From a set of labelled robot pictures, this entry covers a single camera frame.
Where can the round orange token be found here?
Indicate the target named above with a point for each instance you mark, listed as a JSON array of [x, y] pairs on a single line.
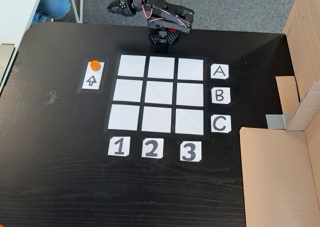
[[95, 65]]

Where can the white three-by-three grid sheet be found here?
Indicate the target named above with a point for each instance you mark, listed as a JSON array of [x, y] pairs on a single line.
[[158, 92]]

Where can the red and black clamp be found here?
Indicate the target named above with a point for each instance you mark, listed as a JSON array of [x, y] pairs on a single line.
[[171, 30]]

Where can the person's leg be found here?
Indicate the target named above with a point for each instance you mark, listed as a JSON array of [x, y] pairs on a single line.
[[53, 2]]

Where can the white arrow paper sheet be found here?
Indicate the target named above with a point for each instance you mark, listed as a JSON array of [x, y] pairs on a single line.
[[92, 80]]

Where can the white table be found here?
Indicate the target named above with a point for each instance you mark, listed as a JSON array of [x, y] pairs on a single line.
[[15, 12]]

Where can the paper sheet letter A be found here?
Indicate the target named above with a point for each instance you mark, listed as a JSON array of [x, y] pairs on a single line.
[[219, 71]]

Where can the clear tape scraps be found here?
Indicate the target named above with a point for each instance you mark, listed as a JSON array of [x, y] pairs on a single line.
[[52, 97], [18, 67]]

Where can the grey laptop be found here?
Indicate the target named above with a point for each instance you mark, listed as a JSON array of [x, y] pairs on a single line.
[[6, 59]]

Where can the paper sheet letter B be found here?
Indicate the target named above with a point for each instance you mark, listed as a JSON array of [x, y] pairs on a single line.
[[220, 95]]

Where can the paper sheet number 1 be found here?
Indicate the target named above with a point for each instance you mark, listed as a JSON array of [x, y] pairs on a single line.
[[119, 146]]

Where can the paper sheet number 2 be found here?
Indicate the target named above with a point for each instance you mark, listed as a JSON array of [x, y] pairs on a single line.
[[152, 148]]

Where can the paper sheet letter C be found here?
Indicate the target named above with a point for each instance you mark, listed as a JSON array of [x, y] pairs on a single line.
[[220, 123]]

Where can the paper sheet number 3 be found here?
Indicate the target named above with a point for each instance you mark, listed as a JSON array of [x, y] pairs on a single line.
[[190, 151]]

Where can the brown cardboard screen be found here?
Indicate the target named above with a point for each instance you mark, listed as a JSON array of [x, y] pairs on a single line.
[[275, 174]]

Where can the grey metal chair frame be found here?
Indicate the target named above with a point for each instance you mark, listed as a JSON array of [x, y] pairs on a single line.
[[79, 7]]

